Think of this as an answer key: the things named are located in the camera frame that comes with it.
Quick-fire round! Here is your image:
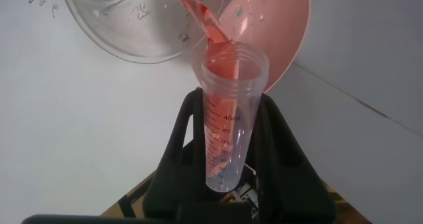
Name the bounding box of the test tube with red pigment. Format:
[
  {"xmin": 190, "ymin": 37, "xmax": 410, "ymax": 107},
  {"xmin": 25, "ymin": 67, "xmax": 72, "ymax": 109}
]
[{"xmin": 165, "ymin": 0, "xmax": 270, "ymax": 194}]

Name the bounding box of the pink bowl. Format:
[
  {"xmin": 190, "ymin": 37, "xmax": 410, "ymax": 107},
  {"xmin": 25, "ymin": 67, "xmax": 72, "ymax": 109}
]
[{"xmin": 190, "ymin": 0, "xmax": 311, "ymax": 93}]

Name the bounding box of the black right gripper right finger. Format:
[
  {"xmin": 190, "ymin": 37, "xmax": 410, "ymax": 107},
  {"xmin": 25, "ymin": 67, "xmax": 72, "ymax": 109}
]
[{"xmin": 252, "ymin": 91, "xmax": 338, "ymax": 224}]

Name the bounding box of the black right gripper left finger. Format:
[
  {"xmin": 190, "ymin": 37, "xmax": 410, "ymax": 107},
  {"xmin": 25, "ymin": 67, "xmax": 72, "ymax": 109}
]
[{"xmin": 141, "ymin": 87, "xmax": 208, "ymax": 224}]

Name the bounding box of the clear glass beaker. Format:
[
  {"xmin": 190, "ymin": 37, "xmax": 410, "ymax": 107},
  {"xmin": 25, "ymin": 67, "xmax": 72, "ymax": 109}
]
[{"xmin": 61, "ymin": 0, "xmax": 229, "ymax": 65}]

